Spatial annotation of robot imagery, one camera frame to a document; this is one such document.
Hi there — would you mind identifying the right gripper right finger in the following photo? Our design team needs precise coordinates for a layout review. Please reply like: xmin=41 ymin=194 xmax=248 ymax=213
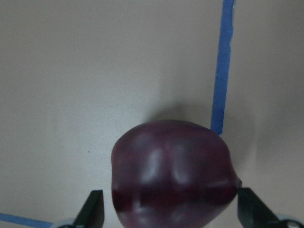
xmin=237 ymin=188 xmax=280 ymax=228

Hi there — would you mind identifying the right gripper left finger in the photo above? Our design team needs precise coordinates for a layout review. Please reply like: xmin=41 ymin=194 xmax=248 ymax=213
xmin=72 ymin=190 xmax=105 ymax=226

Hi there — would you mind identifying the dark purple apple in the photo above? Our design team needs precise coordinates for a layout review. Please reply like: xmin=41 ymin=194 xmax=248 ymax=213
xmin=111 ymin=120 xmax=242 ymax=228

